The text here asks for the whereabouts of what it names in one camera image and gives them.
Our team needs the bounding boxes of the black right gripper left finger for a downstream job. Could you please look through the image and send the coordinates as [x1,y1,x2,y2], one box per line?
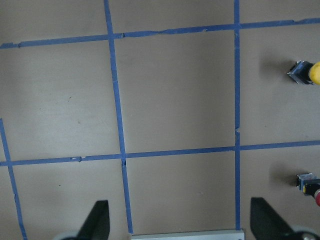
[76,200,110,240]

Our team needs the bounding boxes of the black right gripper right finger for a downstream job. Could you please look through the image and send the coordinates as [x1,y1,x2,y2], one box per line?
[250,197,295,240]

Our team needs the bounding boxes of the red push button switch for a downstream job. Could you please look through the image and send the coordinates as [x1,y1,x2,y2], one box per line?
[296,172,320,206]

